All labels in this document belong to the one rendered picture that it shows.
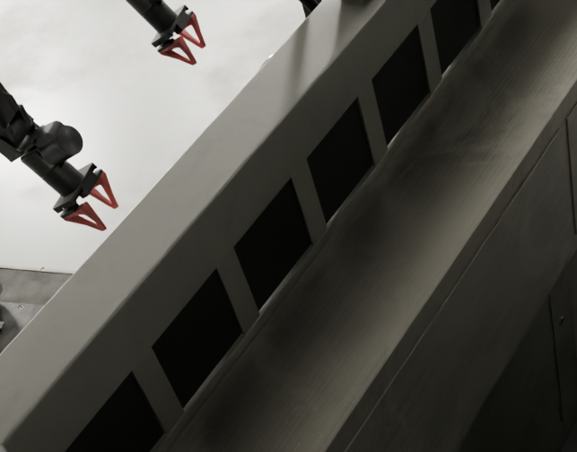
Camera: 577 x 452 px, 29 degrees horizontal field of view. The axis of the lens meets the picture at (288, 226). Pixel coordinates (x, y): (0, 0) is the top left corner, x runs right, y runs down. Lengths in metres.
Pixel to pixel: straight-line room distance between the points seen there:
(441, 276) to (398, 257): 0.06
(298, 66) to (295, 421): 0.41
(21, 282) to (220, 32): 1.52
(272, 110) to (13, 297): 2.15
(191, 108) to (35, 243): 0.76
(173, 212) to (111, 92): 3.17
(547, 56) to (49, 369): 0.85
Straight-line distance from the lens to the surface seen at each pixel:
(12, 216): 4.02
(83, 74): 4.52
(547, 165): 1.55
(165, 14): 2.46
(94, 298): 1.15
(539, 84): 1.58
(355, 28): 1.37
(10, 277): 3.43
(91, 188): 2.14
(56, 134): 2.05
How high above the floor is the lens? 2.44
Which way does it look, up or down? 43 degrees down
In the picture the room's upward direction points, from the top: 19 degrees counter-clockwise
